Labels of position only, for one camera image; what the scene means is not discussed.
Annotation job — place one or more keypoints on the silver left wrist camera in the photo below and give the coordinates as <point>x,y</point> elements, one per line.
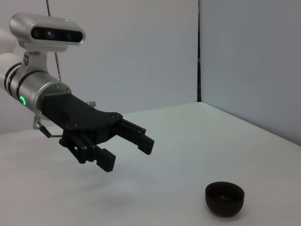
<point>54,34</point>

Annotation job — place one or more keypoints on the black small teacup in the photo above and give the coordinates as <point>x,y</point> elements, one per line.
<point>223,204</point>

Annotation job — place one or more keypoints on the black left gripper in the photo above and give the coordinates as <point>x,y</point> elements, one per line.
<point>77,113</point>

